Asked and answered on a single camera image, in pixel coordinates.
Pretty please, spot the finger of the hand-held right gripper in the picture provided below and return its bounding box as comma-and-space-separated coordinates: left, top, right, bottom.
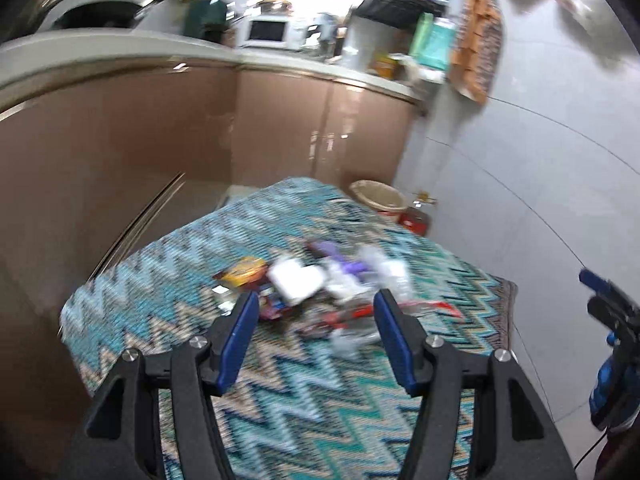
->
587, 296, 638, 343
579, 268, 623, 303

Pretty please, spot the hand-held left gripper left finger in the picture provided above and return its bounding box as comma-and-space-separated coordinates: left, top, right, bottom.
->
60, 291, 260, 480

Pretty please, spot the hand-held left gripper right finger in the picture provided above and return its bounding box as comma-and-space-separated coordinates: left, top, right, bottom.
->
374, 288, 577, 480

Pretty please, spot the person's right forearm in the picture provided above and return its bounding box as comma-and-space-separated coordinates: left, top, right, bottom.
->
595, 427, 640, 480

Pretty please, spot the small clear plastic piece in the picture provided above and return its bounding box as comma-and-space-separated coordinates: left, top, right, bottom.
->
330, 327, 383, 357

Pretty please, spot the red plastic wrapper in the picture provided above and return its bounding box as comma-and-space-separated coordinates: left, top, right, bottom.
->
305, 299, 461, 333

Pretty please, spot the dark red snack wrapper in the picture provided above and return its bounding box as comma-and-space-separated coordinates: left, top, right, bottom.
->
256, 285, 293, 322

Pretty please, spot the orange snack wrapper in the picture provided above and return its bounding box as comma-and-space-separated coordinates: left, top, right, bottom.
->
212, 256, 268, 287

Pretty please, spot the clear crumpled plastic wrapper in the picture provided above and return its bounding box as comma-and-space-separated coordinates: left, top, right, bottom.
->
325, 245, 413, 306

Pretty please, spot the blue zigzag patterned mat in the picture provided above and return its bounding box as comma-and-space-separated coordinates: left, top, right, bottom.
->
59, 176, 503, 480

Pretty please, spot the white crumpled paper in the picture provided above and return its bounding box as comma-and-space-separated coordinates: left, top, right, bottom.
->
266, 256, 326, 307

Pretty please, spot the purple wrapper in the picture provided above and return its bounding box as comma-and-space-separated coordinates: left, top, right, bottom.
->
307, 240, 373, 278

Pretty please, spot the red box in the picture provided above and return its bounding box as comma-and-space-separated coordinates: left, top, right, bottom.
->
397, 205, 432, 237

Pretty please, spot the beige wastebasket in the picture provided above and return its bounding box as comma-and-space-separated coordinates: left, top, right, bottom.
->
349, 179, 408, 217

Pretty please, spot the brown kitchen counter cabinet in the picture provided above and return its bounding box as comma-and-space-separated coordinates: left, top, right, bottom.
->
0, 29, 426, 411

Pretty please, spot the orange patterned hanging cloth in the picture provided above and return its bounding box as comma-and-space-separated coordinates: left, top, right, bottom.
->
447, 0, 505, 107

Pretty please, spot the yellow container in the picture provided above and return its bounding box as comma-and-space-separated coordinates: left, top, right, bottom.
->
372, 55, 401, 80

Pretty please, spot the green packet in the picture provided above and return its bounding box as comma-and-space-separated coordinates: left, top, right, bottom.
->
407, 12, 457, 71

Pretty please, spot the white microwave oven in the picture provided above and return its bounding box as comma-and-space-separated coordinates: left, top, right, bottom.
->
236, 14, 307, 51

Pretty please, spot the dark green pot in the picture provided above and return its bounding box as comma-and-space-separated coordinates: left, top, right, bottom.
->
182, 0, 230, 43

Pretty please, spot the thin black cable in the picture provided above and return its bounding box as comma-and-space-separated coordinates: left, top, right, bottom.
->
572, 427, 608, 472

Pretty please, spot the black wire rack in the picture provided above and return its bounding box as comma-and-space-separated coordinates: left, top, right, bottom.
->
352, 0, 448, 23

